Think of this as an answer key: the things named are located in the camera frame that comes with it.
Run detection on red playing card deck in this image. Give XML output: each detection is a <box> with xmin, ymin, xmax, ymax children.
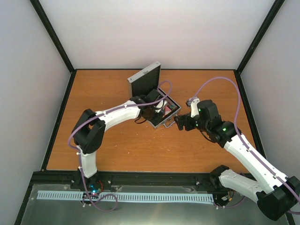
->
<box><xmin>165</xmin><ymin>106</ymin><xmax>172</xmax><ymax>115</ymax></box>

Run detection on silver aluminium poker case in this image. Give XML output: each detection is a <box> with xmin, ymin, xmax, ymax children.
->
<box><xmin>127</xmin><ymin>61</ymin><xmax>181</xmax><ymax>129</ymax></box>

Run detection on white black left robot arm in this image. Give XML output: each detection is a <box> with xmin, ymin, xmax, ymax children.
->
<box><xmin>67</xmin><ymin>90</ymin><xmax>168</xmax><ymax>189</ymax></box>

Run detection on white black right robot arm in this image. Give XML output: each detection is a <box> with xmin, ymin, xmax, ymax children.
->
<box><xmin>174</xmin><ymin>99</ymin><xmax>300</xmax><ymax>221</ymax></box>

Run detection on right chip row in case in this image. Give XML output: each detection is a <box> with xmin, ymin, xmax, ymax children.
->
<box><xmin>167</xmin><ymin>100</ymin><xmax>178</xmax><ymax>111</ymax></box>

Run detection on green led circuit board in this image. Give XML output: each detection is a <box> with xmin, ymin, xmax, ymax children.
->
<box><xmin>89</xmin><ymin>180</ymin><xmax>104</xmax><ymax>195</ymax></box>

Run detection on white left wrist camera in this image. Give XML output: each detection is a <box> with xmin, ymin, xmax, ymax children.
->
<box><xmin>154</xmin><ymin>100</ymin><xmax>167</xmax><ymax>113</ymax></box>

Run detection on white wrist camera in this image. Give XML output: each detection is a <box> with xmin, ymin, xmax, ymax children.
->
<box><xmin>186</xmin><ymin>98</ymin><xmax>200</xmax><ymax>118</ymax></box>
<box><xmin>154</xmin><ymin>100</ymin><xmax>167</xmax><ymax>113</ymax></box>

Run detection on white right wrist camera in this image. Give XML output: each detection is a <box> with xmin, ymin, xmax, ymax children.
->
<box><xmin>186</xmin><ymin>98</ymin><xmax>200</xmax><ymax>118</ymax></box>

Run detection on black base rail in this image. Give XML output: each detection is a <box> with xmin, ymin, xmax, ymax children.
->
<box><xmin>30</xmin><ymin>171</ymin><xmax>229</xmax><ymax>193</ymax></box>

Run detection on light blue cable duct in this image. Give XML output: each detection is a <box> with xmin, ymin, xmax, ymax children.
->
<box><xmin>37</xmin><ymin>190</ymin><xmax>214</xmax><ymax>204</ymax></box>

